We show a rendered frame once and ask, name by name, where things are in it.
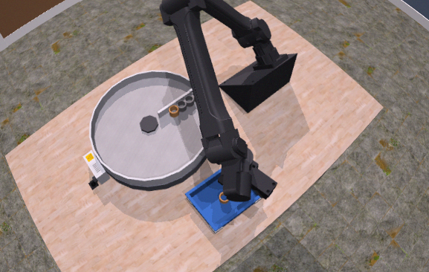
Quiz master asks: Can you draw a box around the blue open crate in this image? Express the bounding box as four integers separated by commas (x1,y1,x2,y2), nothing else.
185,168,262,234

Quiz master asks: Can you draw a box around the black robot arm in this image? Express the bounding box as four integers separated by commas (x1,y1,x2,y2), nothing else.
159,0,288,202

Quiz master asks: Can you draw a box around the grey round turning table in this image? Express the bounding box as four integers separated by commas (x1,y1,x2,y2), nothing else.
83,71,207,191

